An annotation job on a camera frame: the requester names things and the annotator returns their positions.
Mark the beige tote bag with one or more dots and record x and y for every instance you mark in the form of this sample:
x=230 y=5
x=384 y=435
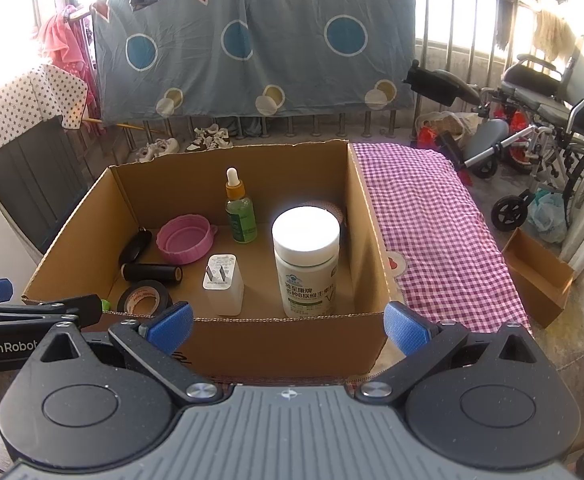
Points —
x=452 y=122

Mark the beige fringed cloth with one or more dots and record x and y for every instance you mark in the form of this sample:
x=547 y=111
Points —
x=554 y=35

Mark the red bag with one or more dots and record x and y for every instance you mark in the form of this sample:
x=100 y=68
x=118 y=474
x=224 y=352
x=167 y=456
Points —
x=428 y=137

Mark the white pill bottle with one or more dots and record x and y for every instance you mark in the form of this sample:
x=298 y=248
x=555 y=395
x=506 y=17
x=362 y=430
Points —
x=306 y=260

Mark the red checkered tablecloth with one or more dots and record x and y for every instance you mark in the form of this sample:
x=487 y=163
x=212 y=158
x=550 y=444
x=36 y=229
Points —
x=422 y=210

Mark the black key fob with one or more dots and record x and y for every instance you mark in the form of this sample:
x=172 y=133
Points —
x=135 y=246

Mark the small cardboard box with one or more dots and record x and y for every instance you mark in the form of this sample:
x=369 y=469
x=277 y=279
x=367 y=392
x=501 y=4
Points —
x=547 y=290

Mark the wheelchair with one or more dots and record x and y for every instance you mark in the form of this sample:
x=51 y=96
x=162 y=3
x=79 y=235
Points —
x=537 y=95

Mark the blue printed blanket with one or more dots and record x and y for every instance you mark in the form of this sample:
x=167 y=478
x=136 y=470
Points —
x=272 y=60

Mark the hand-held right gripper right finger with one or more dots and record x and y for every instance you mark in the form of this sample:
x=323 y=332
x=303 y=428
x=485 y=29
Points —
x=407 y=327

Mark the yellow stick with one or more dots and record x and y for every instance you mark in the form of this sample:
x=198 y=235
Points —
x=111 y=123

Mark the black cylinder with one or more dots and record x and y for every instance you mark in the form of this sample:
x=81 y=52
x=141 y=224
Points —
x=149 y=273

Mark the child tricycle grey seat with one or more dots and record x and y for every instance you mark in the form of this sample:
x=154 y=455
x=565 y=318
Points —
x=487 y=135

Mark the grey hanging cloth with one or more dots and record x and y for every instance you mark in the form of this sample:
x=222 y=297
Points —
x=503 y=25

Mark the metal balcony railing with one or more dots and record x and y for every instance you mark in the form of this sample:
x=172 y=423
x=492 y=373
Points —
x=452 y=35

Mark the green dropper bottle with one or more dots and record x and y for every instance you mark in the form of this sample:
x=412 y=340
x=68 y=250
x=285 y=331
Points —
x=241 y=215

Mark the pink round lid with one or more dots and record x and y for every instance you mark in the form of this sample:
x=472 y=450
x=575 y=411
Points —
x=186 y=242

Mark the pink clothes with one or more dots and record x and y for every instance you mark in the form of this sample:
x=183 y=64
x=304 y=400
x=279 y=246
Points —
x=64 y=40

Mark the pale green plastic bag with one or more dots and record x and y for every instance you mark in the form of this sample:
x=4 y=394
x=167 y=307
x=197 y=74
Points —
x=547 y=217

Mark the white star print cloth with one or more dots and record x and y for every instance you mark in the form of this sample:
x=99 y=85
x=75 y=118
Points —
x=21 y=105

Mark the black padded rest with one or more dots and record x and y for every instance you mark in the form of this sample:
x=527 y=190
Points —
x=442 y=85

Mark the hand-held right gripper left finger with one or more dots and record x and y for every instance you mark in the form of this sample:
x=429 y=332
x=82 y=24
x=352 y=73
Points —
x=171 y=327

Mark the black tape roll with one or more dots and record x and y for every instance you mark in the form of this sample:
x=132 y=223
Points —
x=126 y=302

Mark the green tube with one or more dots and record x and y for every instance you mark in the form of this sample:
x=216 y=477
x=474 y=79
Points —
x=105 y=305

